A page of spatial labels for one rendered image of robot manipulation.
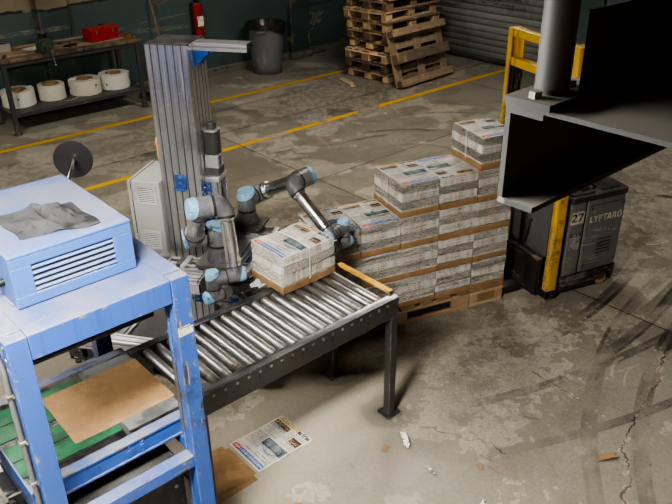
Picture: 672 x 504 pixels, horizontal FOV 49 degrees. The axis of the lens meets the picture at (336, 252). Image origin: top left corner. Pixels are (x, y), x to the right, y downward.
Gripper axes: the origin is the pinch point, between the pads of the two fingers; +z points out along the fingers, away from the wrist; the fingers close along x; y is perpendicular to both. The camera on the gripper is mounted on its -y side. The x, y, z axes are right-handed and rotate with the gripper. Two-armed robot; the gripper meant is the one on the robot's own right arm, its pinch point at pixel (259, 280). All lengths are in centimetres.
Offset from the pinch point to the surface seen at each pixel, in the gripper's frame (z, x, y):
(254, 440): -31, -29, -80
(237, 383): -60, -66, -3
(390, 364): 42, -64, -43
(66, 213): -117, -54, 97
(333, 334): -1, -65, -3
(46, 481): -154, -86, 15
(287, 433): -13, -37, -80
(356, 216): 94, 22, 3
